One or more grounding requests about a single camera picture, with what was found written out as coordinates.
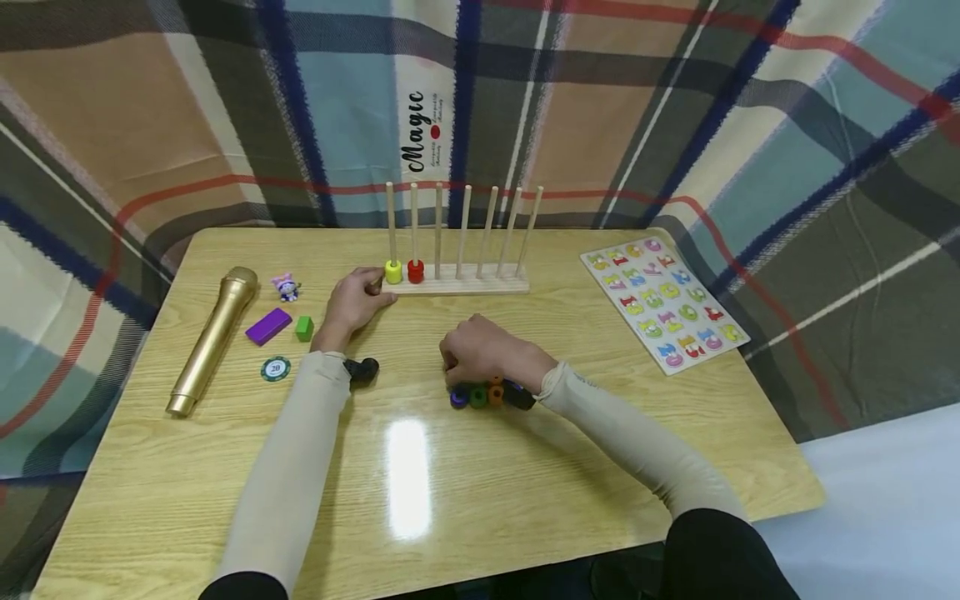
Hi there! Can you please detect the purple rectangular block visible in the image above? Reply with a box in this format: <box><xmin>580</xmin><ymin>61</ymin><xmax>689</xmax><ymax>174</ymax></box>
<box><xmin>244</xmin><ymin>307</ymin><xmax>294</xmax><ymax>348</ymax></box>

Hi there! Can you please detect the wooden peg rack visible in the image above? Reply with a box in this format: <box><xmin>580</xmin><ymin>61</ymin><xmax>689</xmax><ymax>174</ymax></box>
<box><xmin>382</xmin><ymin>181</ymin><xmax>546</xmax><ymax>298</ymax></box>

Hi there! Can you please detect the black wrist band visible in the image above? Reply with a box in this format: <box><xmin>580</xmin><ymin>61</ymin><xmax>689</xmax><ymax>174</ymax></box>
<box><xmin>502</xmin><ymin>380</ymin><xmax>538</xmax><ymax>412</ymax></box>
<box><xmin>342</xmin><ymin>357</ymin><xmax>382</xmax><ymax>389</ymax></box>

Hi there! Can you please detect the colourful number puzzle board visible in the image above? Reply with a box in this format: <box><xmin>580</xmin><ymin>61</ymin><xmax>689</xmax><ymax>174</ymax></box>
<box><xmin>578</xmin><ymin>237</ymin><xmax>752</xmax><ymax>377</ymax></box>

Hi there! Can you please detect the person's right forearm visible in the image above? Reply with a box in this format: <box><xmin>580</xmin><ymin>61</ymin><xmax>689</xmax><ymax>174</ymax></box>
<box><xmin>536</xmin><ymin>362</ymin><xmax>798</xmax><ymax>600</ymax></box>

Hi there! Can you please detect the gold microphone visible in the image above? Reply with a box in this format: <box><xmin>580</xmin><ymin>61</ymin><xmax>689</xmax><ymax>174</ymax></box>
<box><xmin>165</xmin><ymin>266</ymin><xmax>261</xmax><ymax>418</ymax></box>

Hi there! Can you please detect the person's right hand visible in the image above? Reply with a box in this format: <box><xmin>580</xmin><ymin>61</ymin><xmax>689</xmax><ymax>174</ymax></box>
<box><xmin>438</xmin><ymin>314</ymin><xmax>561</xmax><ymax>398</ymax></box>

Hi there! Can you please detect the person's left hand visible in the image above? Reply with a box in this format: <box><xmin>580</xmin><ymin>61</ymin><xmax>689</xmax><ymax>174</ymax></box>
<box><xmin>310</xmin><ymin>266</ymin><xmax>399</xmax><ymax>356</ymax></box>

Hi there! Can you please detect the person's left forearm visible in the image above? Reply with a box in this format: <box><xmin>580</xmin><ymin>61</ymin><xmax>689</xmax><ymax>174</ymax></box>
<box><xmin>199</xmin><ymin>350</ymin><xmax>353</xmax><ymax>600</ymax></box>

